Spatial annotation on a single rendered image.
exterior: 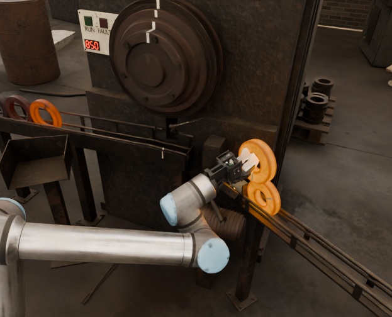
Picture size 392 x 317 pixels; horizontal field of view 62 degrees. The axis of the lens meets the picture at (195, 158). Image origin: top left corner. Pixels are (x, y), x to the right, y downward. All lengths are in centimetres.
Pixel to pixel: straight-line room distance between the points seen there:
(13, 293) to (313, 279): 149
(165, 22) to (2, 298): 99
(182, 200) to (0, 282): 53
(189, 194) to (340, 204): 168
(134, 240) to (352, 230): 174
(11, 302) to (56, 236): 29
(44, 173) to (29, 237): 84
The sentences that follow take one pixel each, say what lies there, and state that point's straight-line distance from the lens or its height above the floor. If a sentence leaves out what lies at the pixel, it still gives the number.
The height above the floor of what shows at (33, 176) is 60.
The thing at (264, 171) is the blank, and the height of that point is 91.
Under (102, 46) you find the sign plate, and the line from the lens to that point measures 164.
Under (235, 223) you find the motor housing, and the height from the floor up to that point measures 52.
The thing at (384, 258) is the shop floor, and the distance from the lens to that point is 229.
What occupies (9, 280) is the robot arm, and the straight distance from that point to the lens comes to 106.
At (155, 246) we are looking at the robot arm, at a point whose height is 90.
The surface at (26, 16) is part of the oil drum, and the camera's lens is 405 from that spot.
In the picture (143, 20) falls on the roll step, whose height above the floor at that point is 128.
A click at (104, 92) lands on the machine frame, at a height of 87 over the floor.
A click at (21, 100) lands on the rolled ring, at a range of 200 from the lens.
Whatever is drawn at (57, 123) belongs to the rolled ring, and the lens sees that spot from 188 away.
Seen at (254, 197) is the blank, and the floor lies 69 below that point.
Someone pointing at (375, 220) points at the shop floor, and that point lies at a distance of 252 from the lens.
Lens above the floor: 157
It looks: 36 degrees down
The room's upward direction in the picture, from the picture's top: 2 degrees clockwise
